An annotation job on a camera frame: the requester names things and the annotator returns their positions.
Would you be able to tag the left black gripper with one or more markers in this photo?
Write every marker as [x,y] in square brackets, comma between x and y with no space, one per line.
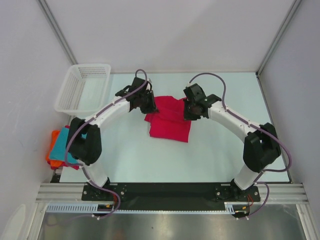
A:
[152,108]

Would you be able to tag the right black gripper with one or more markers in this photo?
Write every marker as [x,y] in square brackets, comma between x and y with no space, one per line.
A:
[188,116]

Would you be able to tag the pink t shirt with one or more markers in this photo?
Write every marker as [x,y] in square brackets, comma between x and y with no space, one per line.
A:
[76,167]
[169,123]

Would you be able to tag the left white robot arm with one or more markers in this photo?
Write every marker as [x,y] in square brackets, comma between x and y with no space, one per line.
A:
[84,141]

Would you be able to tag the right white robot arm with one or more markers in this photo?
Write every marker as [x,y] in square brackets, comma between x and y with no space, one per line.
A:
[260,146]

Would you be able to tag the white plastic basket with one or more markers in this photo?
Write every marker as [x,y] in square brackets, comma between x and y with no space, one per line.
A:
[84,89]

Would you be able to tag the orange t shirt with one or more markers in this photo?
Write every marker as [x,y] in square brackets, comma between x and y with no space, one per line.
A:
[53,157]

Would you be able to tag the teal t shirt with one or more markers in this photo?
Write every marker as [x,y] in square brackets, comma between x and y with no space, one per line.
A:
[60,145]

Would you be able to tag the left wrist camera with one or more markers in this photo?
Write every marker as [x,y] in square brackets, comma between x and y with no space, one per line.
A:
[149,85]

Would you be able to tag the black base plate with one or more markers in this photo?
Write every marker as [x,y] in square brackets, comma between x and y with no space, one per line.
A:
[201,196]

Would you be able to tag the white cable duct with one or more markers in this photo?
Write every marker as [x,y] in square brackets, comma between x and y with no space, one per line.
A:
[96,208]

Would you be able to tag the aluminium frame rail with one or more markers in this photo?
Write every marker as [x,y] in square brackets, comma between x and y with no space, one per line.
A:
[287,193]

